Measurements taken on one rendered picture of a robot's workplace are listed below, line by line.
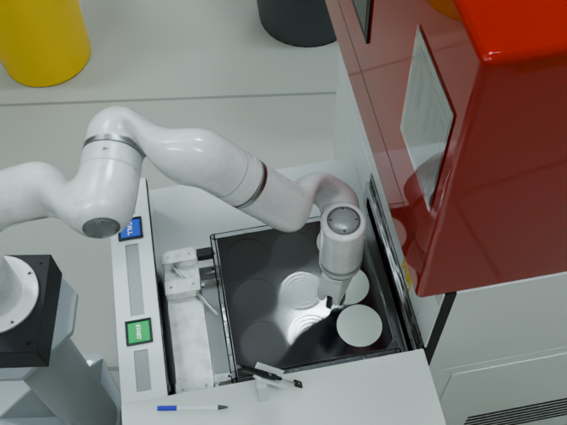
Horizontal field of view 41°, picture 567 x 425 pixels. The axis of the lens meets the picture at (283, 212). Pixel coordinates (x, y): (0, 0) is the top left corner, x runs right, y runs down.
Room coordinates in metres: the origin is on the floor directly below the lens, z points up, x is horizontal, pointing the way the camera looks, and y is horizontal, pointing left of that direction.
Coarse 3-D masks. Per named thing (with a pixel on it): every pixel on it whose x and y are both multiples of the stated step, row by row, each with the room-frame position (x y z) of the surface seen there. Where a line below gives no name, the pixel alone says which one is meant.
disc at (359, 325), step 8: (360, 304) 0.71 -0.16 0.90; (344, 312) 0.70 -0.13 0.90; (352, 312) 0.70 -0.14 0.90; (360, 312) 0.69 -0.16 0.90; (368, 312) 0.69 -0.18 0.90; (344, 320) 0.68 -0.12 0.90; (352, 320) 0.68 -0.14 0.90; (360, 320) 0.67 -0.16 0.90; (368, 320) 0.67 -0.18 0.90; (376, 320) 0.67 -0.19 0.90; (344, 328) 0.66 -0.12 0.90; (352, 328) 0.66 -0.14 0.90; (360, 328) 0.66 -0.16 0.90; (368, 328) 0.66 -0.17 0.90; (376, 328) 0.65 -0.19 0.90; (344, 336) 0.64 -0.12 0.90; (352, 336) 0.64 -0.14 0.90; (360, 336) 0.64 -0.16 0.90; (368, 336) 0.64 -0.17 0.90; (376, 336) 0.64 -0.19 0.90; (352, 344) 0.62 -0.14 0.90; (360, 344) 0.62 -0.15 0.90; (368, 344) 0.62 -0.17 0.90
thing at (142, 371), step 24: (144, 192) 1.00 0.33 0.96; (144, 216) 0.94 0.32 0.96; (144, 240) 0.87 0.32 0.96; (120, 264) 0.81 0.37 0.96; (144, 264) 0.81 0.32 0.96; (120, 288) 0.75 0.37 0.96; (144, 288) 0.75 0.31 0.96; (120, 312) 0.69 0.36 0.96; (144, 312) 0.69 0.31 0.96; (120, 336) 0.64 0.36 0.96; (120, 360) 0.59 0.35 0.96; (144, 360) 0.58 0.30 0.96; (120, 384) 0.53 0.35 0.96; (144, 384) 0.53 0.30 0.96
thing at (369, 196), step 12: (372, 192) 0.98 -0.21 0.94; (372, 204) 0.95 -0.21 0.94; (372, 216) 0.96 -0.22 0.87; (372, 228) 0.93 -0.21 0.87; (384, 240) 0.85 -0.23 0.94; (384, 252) 0.83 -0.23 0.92; (384, 264) 0.83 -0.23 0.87; (384, 276) 0.81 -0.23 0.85; (396, 276) 0.76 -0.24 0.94; (396, 288) 0.73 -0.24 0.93; (396, 300) 0.73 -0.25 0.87; (396, 312) 0.71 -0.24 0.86; (408, 312) 0.67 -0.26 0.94; (408, 324) 0.64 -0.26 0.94; (408, 336) 0.64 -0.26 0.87; (408, 348) 0.62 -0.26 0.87
